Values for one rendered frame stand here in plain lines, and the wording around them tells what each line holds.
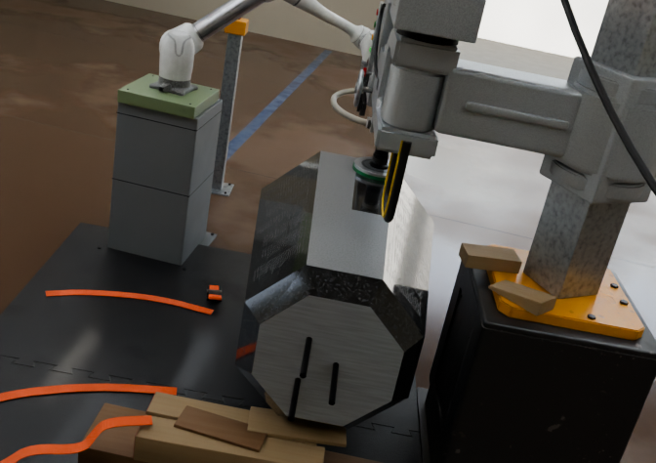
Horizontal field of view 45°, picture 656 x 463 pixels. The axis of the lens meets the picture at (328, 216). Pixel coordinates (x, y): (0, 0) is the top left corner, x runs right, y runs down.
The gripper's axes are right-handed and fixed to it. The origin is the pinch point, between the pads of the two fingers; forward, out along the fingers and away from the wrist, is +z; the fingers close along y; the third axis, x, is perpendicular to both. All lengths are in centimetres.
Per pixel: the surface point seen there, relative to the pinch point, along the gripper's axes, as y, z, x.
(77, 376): 129, 68, -138
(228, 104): -70, 30, -60
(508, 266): 165, -9, 8
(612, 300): 182, -6, 42
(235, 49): -73, -3, -59
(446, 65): 156, -76, -29
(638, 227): -53, 99, 247
